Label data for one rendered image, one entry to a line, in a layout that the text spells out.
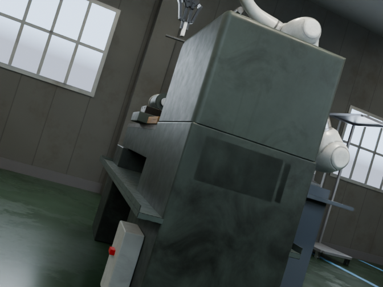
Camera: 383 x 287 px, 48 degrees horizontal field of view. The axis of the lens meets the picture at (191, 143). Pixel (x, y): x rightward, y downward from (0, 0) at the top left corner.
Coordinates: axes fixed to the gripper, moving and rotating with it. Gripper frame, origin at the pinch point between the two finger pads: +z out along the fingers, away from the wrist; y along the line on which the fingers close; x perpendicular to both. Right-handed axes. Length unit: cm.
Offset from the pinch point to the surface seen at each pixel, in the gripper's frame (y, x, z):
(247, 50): -9, 70, 19
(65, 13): 77, -322, -63
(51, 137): 60, -326, 81
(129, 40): -1, -331, -57
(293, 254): -44, 70, 82
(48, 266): 33, -27, 131
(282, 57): -22, 70, 17
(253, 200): -24, 70, 67
